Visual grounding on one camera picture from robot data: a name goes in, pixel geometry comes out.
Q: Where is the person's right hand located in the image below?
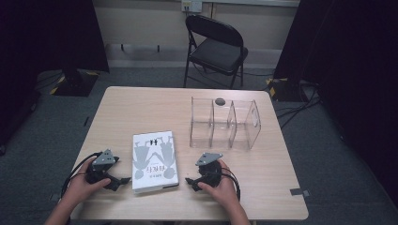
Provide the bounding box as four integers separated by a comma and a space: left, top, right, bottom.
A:
197, 159, 240, 210

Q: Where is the black floor cables bundle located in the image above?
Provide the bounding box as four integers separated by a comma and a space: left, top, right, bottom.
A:
274, 80, 323, 129

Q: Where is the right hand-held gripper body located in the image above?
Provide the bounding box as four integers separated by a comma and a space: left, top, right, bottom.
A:
194, 152, 224, 188

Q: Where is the white book with grey figures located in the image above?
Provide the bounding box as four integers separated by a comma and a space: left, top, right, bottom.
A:
131, 130, 180, 195

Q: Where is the white wall outlet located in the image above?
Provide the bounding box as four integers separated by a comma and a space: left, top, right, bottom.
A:
180, 0, 204, 14

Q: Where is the black stand base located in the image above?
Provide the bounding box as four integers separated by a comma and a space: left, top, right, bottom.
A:
50, 68, 100, 98
267, 77, 303, 103

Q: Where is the black curtain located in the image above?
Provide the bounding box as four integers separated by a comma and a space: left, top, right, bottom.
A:
273, 0, 398, 207
0, 0, 110, 148

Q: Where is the person's left hand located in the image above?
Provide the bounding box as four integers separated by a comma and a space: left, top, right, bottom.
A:
60, 157, 112, 211

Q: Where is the black folding chair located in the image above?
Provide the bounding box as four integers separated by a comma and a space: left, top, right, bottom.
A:
183, 14, 250, 90

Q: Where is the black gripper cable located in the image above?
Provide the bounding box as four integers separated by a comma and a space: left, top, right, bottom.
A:
220, 166, 241, 202
60, 151, 103, 199

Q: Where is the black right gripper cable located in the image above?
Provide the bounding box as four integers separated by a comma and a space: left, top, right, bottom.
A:
220, 166, 241, 202

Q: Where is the grey tape piece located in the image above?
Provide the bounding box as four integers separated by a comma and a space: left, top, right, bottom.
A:
289, 187, 312, 198

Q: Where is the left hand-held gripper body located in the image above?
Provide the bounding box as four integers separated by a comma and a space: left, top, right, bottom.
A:
84, 148, 120, 186

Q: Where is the clear acrylic divided organizer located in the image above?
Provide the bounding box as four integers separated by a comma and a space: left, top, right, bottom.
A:
189, 96, 262, 151

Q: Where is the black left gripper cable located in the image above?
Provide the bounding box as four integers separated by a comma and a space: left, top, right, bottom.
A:
60, 151, 103, 199

